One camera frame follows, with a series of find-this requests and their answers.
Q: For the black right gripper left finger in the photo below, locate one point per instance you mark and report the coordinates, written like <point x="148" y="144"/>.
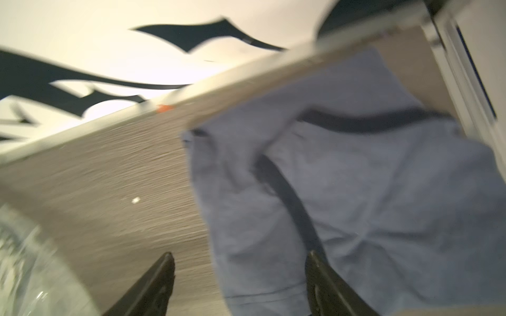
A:
<point x="150" y="295"/>

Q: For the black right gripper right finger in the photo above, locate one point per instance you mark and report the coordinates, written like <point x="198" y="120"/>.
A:
<point x="328" y="294"/>

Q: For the clear plastic vacuum bag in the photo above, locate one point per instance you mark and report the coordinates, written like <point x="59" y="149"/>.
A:
<point x="35" y="278"/>

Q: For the blue tank top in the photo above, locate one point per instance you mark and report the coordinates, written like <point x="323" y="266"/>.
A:
<point x="345" y="162"/>

